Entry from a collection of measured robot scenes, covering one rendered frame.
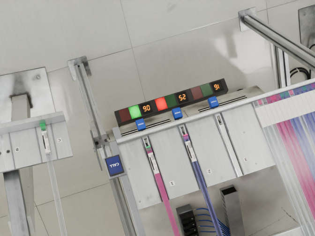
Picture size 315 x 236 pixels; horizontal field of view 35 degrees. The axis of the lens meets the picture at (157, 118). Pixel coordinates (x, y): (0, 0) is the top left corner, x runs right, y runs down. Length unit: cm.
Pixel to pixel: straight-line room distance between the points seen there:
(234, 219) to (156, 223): 27
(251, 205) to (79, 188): 87
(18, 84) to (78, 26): 34
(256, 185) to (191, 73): 65
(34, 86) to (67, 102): 15
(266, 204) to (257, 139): 43
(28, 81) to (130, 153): 78
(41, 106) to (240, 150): 97
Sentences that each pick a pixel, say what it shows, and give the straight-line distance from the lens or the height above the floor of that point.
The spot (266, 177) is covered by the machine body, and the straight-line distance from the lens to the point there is 177.
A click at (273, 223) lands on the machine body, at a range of 190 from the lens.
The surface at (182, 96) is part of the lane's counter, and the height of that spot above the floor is 66.
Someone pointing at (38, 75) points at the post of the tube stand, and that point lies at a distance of 206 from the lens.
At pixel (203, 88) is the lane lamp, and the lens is 148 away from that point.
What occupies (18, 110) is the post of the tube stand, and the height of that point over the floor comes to 16.
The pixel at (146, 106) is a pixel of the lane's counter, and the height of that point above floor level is 65.
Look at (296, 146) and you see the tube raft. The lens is 147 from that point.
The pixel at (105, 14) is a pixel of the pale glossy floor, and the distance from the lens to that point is 202.
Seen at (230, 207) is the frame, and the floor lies 66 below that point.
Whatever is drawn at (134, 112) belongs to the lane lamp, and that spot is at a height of 66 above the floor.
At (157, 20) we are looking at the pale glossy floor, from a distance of 207.
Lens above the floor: 194
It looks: 61 degrees down
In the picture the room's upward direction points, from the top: 151 degrees clockwise
